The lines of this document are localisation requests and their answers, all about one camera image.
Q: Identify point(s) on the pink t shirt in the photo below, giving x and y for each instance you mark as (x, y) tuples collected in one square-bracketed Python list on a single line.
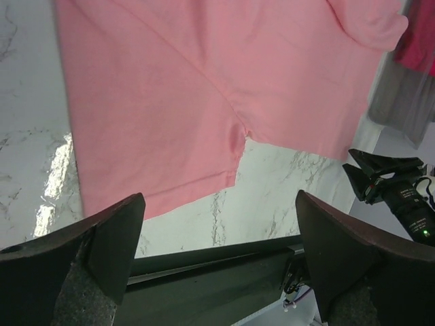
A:
[(163, 94)]

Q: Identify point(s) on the grey plastic tray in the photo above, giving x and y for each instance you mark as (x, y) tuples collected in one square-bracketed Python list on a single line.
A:
[(403, 101)]

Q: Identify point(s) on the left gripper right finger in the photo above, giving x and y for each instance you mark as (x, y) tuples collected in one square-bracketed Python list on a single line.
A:
[(362, 275)]

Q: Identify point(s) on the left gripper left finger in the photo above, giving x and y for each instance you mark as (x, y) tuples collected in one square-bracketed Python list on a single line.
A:
[(76, 275)]

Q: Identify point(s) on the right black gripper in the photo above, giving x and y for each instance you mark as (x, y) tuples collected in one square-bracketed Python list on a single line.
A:
[(411, 209)]

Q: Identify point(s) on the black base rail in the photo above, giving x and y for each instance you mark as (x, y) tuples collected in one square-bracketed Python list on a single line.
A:
[(221, 293)]

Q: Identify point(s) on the crimson t shirt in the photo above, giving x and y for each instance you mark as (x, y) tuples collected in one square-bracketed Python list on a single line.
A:
[(416, 47)]

